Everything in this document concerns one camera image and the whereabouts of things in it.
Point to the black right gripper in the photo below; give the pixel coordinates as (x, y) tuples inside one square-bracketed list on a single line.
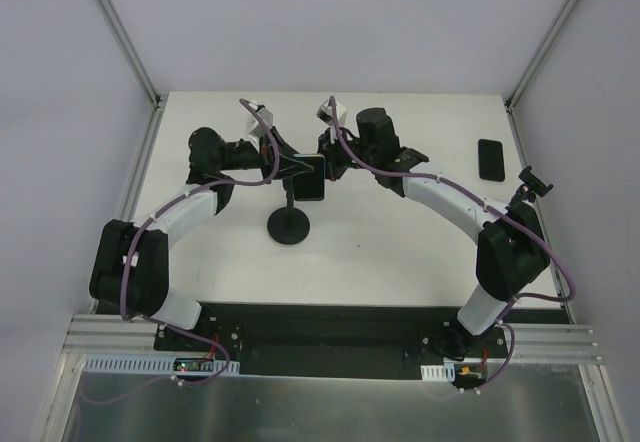
[(331, 157)]

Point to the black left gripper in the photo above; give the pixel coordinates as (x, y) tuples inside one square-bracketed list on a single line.
[(270, 155)]

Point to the black smartphone silver edge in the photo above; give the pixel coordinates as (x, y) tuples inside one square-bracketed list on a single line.
[(309, 185)]

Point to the black round-base phone stand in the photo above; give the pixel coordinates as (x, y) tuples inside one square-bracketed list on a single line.
[(288, 225)]

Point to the black clamp phone stand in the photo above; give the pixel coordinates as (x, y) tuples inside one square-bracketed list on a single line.
[(530, 189)]

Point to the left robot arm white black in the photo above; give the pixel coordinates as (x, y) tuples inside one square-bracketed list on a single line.
[(131, 268)]

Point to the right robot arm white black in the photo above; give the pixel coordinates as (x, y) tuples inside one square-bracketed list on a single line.
[(508, 236)]

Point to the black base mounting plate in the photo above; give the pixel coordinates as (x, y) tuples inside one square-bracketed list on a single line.
[(367, 363)]

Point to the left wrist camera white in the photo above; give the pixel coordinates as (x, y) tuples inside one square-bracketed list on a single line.
[(260, 120)]

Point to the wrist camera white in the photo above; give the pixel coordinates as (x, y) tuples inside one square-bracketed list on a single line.
[(260, 120), (332, 112)]

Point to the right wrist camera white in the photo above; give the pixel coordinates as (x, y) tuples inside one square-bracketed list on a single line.
[(332, 112)]

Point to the aluminium corner frame post left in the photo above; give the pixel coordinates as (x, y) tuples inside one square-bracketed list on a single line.
[(125, 44)]

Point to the aluminium corner frame post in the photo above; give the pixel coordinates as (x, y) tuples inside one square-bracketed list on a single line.
[(125, 44), (542, 52)]

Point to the white slotted cable duct left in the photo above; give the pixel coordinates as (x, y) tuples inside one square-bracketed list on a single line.
[(159, 365)]

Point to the white slotted cable duct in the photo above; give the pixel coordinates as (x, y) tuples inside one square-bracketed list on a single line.
[(159, 365), (438, 373)]

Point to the white slotted cable duct right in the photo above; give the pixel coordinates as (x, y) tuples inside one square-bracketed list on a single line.
[(438, 373)]

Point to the aluminium corner frame post right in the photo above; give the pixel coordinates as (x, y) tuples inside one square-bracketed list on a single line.
[(542, 52)]

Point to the aluminium front rail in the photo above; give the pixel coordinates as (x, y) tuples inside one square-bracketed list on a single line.
[(527, 343)]

